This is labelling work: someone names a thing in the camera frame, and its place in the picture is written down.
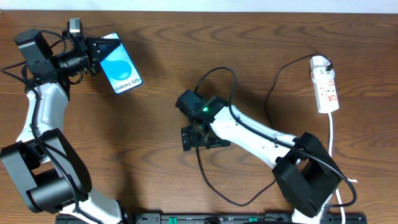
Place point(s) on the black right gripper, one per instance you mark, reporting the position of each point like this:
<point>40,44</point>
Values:
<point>186,139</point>

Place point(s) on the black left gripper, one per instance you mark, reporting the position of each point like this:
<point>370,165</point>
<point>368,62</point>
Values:
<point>90,56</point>

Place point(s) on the blue Galaxy smartphone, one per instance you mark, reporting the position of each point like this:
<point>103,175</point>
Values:
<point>119,69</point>

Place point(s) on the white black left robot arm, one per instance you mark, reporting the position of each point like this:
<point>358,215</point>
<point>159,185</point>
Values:
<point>43,165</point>

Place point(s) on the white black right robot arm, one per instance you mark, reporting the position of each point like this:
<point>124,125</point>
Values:
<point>303,169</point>

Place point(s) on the white power strip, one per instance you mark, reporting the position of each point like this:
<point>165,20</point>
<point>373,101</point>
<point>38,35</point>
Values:
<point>322,75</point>

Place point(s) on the small white paper scrap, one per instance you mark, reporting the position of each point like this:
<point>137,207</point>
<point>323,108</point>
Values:
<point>351,180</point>

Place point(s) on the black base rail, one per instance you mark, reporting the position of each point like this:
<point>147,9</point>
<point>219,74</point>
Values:
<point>156,218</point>

